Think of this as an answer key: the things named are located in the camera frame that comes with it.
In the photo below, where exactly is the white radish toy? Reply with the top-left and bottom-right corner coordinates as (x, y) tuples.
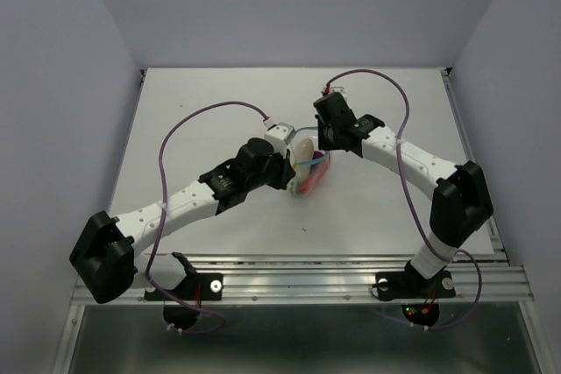
(291, 138), (315, 194)

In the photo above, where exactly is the clear zip top bag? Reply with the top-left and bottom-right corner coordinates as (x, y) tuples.
(288, 126), (331, 197)

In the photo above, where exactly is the red chili pepper toy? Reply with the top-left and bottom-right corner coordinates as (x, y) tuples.
(296, 155), (330, 195)

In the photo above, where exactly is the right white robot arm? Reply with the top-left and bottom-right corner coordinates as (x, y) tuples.
(313, 92), (494, 295)

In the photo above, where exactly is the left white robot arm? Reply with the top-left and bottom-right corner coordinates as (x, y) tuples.
(69, 138), (295, 304)

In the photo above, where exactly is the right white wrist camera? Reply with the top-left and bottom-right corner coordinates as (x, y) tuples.
(323, 86), (348, 101)

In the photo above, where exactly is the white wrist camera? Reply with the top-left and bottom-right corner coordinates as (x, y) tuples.
(323, 86), (348, 101)
(264, 123), (295, 153)

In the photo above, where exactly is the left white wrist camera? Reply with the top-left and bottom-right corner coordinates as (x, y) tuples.
(264, 123), (295, 153)

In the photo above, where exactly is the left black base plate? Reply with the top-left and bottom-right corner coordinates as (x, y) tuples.
(167, 272), (224, 301)

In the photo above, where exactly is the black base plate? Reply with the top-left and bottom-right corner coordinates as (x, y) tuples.
(167, 272), (224, 301)
(373, 271), (456, 301)

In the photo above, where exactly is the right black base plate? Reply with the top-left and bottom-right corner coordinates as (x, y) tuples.
(373, 271), (456, 301)

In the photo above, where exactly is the aluminium mounting rail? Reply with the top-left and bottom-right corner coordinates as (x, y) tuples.
(189, 254), (534, 306)

